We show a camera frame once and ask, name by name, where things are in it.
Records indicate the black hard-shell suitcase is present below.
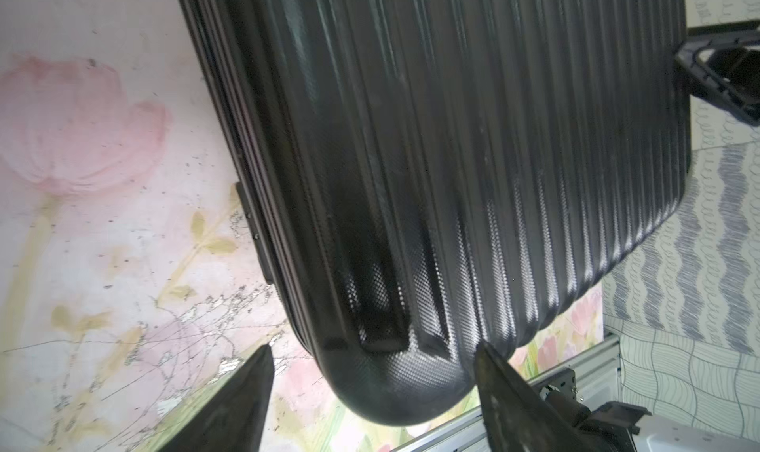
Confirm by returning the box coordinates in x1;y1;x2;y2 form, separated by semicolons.
179;0;691;426

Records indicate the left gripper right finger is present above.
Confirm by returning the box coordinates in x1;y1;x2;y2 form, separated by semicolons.
474;342;598;451

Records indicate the floral pink table mat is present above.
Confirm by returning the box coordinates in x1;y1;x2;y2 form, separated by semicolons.
0;0;607;452

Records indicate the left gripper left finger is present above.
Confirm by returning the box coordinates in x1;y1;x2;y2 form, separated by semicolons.
161;344;274;451

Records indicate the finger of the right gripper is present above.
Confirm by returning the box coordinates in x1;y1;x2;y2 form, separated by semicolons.
674;27;759;125

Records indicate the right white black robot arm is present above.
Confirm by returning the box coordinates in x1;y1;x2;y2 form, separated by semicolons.
583;21;759;451

